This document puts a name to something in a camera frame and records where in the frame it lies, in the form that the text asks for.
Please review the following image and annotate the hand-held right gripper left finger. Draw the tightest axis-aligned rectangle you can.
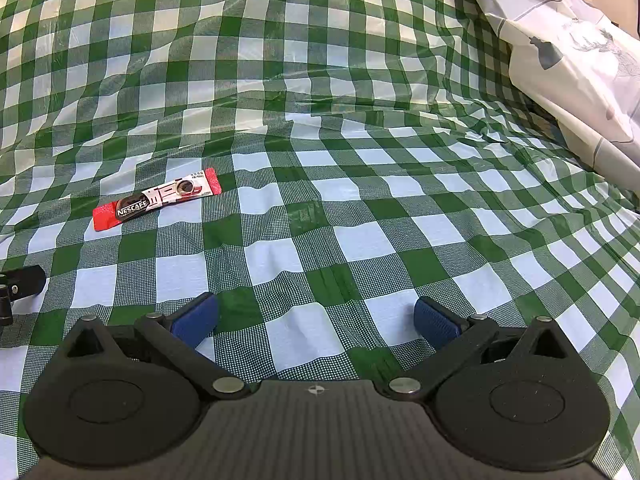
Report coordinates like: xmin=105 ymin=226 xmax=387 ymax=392
xmin=62 ymin=293 xmax=251 ymax=401

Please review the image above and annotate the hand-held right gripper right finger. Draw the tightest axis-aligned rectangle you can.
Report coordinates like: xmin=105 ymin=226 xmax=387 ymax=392
xmin=382 ymin=296 xmax=571 ymax=401

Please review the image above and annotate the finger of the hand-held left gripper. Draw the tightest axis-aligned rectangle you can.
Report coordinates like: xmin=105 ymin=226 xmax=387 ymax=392
xmin=0 ymin=265 xmax=47 ymax=328

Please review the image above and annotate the red coffee sachet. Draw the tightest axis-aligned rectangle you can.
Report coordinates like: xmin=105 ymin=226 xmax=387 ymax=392
xmin=92 ymin=166 xmax=222 ymax=232

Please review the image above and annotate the green checked sofa cover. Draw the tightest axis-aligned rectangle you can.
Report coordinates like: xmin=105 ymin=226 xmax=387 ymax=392
xmin=0 ymin=0 xmax=640 ymax=461

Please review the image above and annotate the white printed cloth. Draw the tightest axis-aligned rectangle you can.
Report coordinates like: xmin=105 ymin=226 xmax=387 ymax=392
xmin=452 ymin=0 xmax=640 ymax=186

